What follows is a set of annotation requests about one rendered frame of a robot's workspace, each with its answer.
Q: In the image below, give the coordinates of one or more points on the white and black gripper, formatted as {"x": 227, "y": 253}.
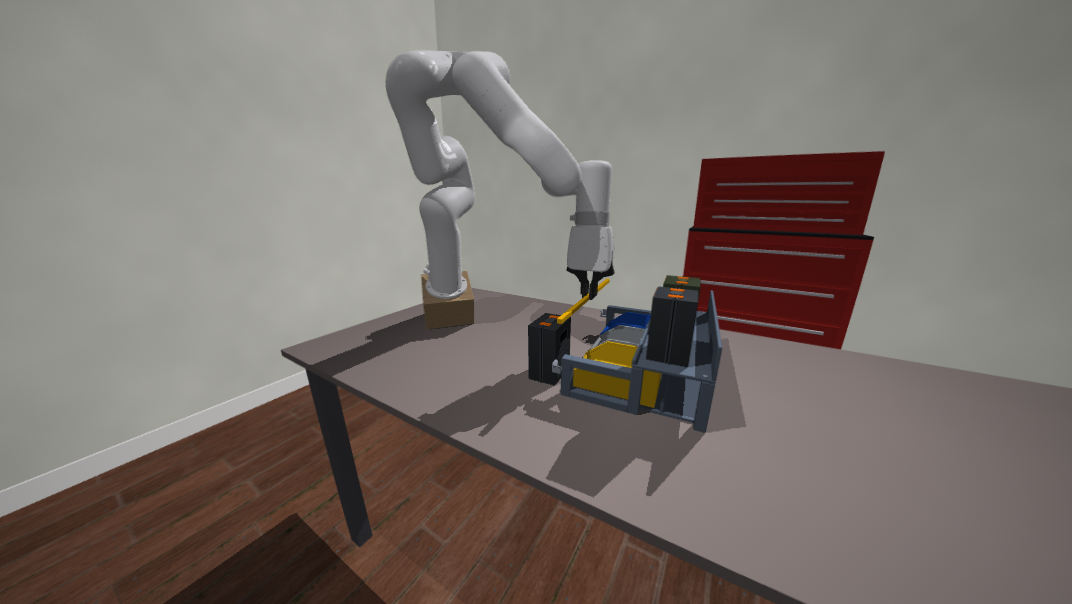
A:
{"x": 590, "y": 248}

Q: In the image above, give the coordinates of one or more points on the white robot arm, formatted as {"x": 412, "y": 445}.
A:
{"x": 414, "y": 77}

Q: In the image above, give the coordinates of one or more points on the yellow vertical bar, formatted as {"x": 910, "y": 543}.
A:
{"x": 579, "y": 304}

